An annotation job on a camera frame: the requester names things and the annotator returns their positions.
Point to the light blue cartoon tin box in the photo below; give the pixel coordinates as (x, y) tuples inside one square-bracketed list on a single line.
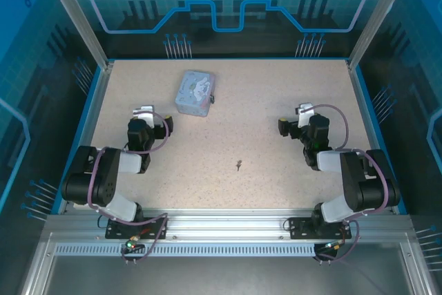
[(193, 93)]

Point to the small metal padlock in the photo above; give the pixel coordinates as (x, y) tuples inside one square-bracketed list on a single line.
[(212, 98)]

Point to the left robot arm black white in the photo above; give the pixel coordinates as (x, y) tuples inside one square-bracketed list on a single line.
[(100, 184)]

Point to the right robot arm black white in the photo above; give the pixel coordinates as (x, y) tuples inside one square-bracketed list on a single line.
[(352, 177)]

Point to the small LED connector board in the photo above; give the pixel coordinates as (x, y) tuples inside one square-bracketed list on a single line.
[(132, 244), (334, 245)]

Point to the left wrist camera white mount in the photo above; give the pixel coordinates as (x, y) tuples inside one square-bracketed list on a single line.
[(145, 113)]

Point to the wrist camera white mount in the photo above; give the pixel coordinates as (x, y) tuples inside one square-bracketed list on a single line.
[(305, 111), (145, 113)]

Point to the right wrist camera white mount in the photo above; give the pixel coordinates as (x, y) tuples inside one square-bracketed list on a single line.
[(305, 111)]

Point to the aluminium side rail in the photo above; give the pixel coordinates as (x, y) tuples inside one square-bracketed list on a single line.
[(91, 108), (362, 101)]

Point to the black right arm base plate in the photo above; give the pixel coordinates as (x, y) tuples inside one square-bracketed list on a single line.
[(300, 227)]

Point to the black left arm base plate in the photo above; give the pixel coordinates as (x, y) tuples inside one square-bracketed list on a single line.
[(117, 231)]

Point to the aluminium mounting rail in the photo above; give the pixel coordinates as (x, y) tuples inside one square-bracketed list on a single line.
[(224, 222)]

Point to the aluminium frame post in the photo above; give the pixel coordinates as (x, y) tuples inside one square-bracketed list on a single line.
[(376, 15), (79, 15)]

